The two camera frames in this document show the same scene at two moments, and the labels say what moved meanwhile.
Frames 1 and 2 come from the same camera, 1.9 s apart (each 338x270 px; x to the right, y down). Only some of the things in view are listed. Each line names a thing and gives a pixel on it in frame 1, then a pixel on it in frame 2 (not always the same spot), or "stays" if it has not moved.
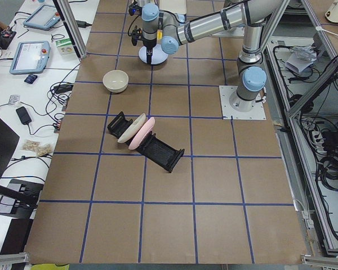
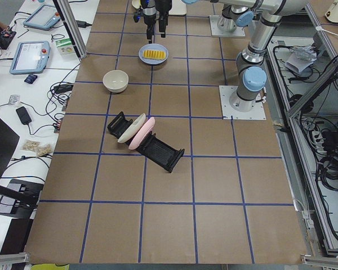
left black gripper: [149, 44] to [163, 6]
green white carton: [65, 46] stays
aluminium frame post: [81, 49] stays
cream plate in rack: [133, 129] stays
